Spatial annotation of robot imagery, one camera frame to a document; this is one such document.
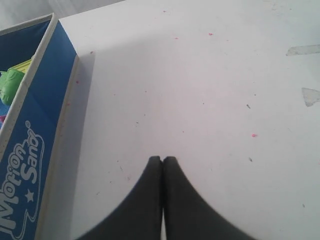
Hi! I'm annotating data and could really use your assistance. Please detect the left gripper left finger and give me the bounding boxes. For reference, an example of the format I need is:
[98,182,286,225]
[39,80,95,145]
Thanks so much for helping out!
[79,156,163,240]

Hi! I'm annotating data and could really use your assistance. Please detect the blue motion sand box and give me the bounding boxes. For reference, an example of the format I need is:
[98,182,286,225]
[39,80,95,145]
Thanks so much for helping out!
[0,13,79,240]

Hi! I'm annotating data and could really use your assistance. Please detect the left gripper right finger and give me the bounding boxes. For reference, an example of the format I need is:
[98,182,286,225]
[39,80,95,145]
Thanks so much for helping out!
[163,156,247,240]

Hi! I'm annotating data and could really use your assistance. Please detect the yellow plastic sand mould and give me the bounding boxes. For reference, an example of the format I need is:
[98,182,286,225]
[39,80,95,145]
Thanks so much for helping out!
[10,59,32,74]

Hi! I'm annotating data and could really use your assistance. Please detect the green plastic sand mould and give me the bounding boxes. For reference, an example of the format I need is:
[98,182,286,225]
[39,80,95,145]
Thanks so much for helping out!
[0,69,25,106]

